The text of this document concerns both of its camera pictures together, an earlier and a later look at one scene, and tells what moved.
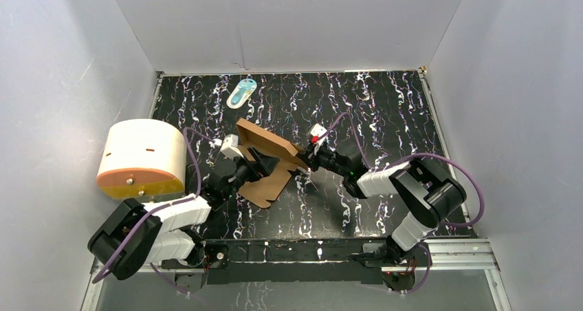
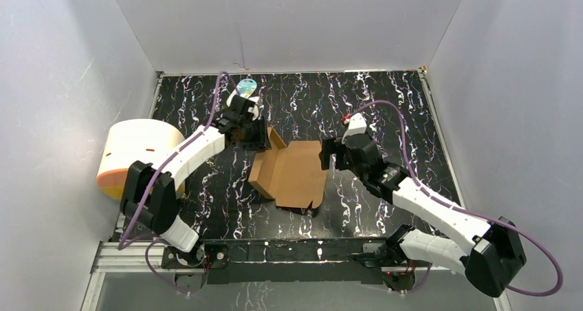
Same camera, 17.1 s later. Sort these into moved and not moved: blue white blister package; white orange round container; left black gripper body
Moved: left black gripper body
Not moved: white orange round container; blue white blister package
